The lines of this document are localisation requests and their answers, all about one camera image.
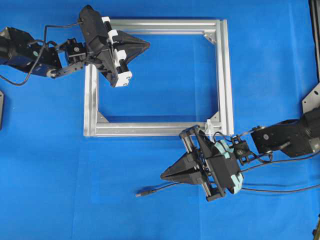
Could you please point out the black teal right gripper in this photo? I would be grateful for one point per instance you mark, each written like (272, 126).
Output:
(191, 168)

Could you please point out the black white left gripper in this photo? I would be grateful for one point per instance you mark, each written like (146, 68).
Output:
(114, 62)

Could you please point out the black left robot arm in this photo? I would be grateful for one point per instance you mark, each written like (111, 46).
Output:
(40, 57)

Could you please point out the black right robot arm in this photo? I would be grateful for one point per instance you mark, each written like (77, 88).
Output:
(294, 137)

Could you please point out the black object left edge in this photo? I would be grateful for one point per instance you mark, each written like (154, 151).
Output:
(2, 99)

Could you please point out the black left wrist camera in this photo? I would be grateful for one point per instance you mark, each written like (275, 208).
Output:
(95, 34)

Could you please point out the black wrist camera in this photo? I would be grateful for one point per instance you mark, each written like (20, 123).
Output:
(95, 34)
(226, 172)

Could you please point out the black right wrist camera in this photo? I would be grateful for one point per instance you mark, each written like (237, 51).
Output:
(226, 172)

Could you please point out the aluminium extrusion frame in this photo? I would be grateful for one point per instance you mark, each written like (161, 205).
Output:
(214, 30)

